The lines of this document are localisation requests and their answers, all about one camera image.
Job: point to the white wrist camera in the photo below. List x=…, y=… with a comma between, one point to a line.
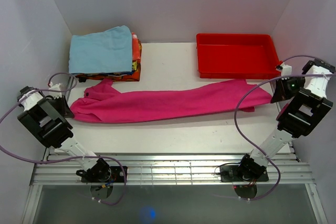
x=55, y=87
x=284, y=69

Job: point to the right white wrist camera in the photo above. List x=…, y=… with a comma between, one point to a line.
x=284, y=69

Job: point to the red plastic tray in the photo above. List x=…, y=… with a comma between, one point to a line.
x=236, y=56

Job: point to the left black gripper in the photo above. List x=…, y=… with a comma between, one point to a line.
x=64, y=109

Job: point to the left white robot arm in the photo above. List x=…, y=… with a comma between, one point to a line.
x=45, y=116

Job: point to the pink trousers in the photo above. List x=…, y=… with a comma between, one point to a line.
x=104, y=104

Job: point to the aluminium rail frame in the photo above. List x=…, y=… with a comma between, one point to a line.
x=177, y=167

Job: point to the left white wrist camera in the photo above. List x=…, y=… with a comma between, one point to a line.
x=55, y=87

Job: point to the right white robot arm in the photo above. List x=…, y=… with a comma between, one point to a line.
x=307, y=105

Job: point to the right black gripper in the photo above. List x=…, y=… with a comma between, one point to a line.
x=280, y=92

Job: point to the folded orange patterned trousers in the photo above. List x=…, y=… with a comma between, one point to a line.
x=133, y=76

